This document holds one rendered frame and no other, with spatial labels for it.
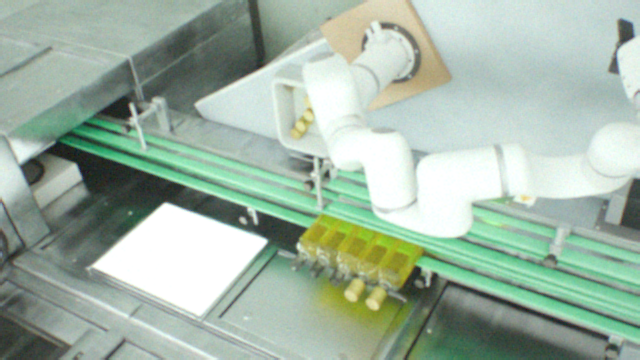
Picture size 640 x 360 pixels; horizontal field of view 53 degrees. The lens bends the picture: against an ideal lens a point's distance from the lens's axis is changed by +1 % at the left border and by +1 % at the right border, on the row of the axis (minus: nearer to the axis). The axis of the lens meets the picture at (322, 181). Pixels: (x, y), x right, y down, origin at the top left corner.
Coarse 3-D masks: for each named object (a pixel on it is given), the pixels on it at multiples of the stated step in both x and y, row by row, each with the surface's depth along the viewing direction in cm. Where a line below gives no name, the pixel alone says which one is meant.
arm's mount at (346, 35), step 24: (384, 0) 145; (408, 0) 144; (336, 24) 156; (360, 24) 152; (384, 24) 148; (408, 24) 146; (336, 48) 160; (360, 48) 156; (432, 48) 147; (432, 72) 150; (384, 96) 161; (408, 96) 157
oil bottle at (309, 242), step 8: (320, 216) 170; (328, 216) 170; (312, 224) 168; (320, 224) 167; (328, 224) 167; (312, 232) 165; (320, 232) 165; (304, 240) 163; (312, 240) 163; (320, 240) 163; (304, 248) 162; (312, 248) 161; (312, 256) 162
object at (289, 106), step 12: (276, 84) 170; (288, 84) 167; (300, 84) 164; (276, 96) 172; (288, 96) 176; (300, 96) 177; (276, 108) 174; (288, 108) 178; (300, 108) 179; (276, 120) 177; (288, 120) 180; (288, 132) 182; (312, 132) 182; (288, 144) 180; (300, 144) 180; (312, 144) 179; (324, 144) 178; (324, 156) 175
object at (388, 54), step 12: (372, 24) 146; (372, 36) 149; (384, 36) 147; (396, 36) 148; (372, 48) 145; (384, 48) 145; (396, 48) 147; (408, 48) 148; (360, 60) 141; (372, 60) 141; (384, 60) 143; (396, 60) 146; (408, 60) 150; (384, 72) 142; (396, 72) 147; (408, 72) 152; (384, 84) 142
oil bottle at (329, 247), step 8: (336, 224) 166; (344, 224) 166; (352, 224) 166; (328, 232) 164; (336, 232) 164; (344, 232) 164; (352, 232) 164; (328, 240) 162; (336, 240) 161; (344, 240) 162; (320, 248) 160; (328, 248) 159; (336, 248) 159; (328, 256) 159; (336, 256) 160; (328, 264) 160; (336, 264) 161
